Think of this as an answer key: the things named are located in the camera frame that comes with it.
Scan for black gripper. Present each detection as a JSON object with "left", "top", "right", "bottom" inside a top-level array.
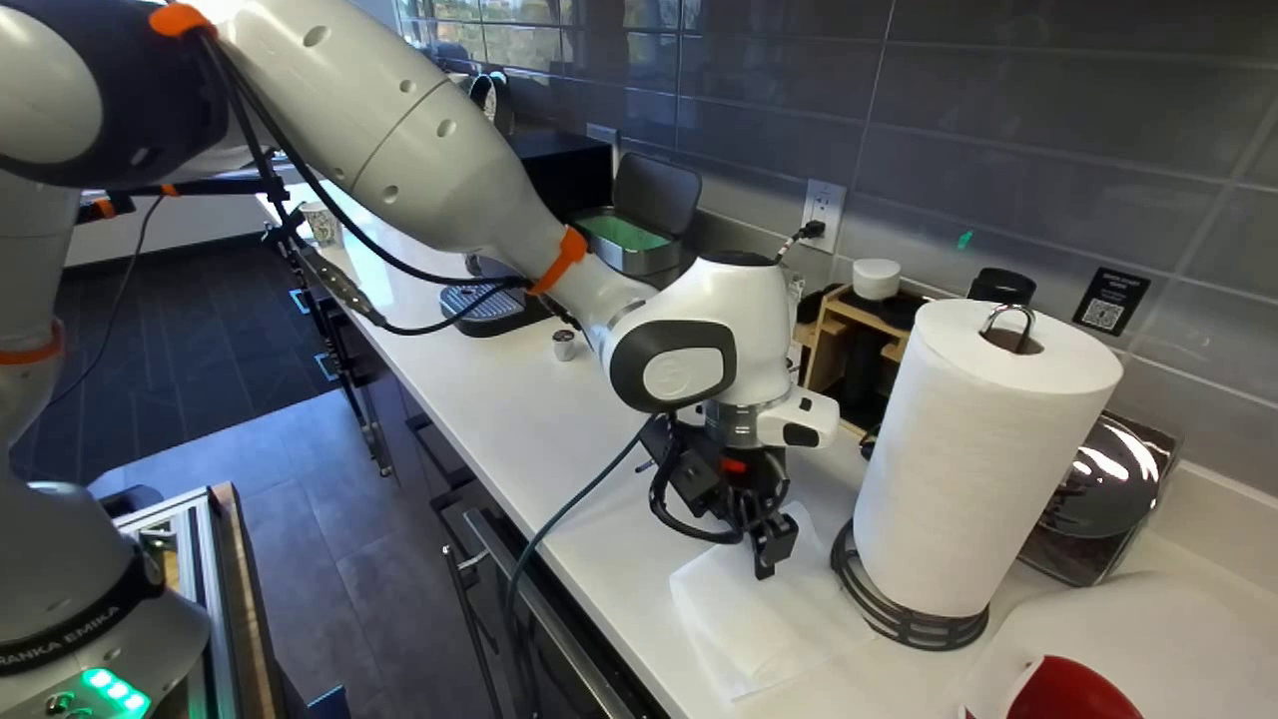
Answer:
[{"left": 669, "top": 436, "right": 801, "bottom": 584}]

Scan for white paper towel sheet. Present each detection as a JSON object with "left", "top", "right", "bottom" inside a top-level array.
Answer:
[{"left": 665, "top": 531, "right": 872, "bottom": 712}]

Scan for white lidded jar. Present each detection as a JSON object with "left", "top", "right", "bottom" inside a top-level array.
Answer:
[{"left": 852, "top": 255, "right": 905, "bottom": 302}]

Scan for black wire towel holder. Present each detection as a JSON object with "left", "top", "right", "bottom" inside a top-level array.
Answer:
[{"left": 831, "top": 300, "right": 1042, "bottom": 653}]

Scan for white wall outlet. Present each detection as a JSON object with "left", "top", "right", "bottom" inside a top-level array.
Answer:
[{"left": 800, "top": 174, "right": 852, "bottom": 255}]

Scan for aluminium frame robot cart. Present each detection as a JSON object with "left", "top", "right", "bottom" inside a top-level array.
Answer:
[{"left": 93, "top": 477, "right": 287, "bottom": 719}]

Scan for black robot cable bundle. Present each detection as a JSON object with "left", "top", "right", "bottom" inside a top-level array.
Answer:
[{"left": 197, "top": 35, "right": 752, "bottom": 548}]

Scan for black QR code placard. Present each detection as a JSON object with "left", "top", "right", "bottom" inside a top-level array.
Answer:
[{"left": 1069, "top": 263, "right": 1154, "bottom": 340}]

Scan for dark power cable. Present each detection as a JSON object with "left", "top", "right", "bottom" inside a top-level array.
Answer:
[{"left": 496, "top": 216, "right": 831, "bottom": 719}]

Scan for wooden organizer rack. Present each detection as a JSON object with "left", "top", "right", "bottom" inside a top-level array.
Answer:
[{"left": 796, "top": 278, "right": 928, "bottom": 436}]

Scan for black tripod bar orange clamps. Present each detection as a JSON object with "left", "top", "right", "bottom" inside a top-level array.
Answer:
[{"left": 50, "top": 167, "right": 293, "bottom": 231}]

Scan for white paper towel roll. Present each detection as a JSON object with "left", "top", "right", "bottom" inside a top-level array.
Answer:
[{"left": 852, "top": 294, "right": 1127, "bottom": 624}]

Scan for black coffee machine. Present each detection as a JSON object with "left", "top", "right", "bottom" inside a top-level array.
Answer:
[{"left": 434, "top": 125, "right": 620, "bottom": 340}]

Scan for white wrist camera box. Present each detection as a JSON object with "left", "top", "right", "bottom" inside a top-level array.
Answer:
[{"left": 752, "top": 391, "right": 847, "bottom": 449}]

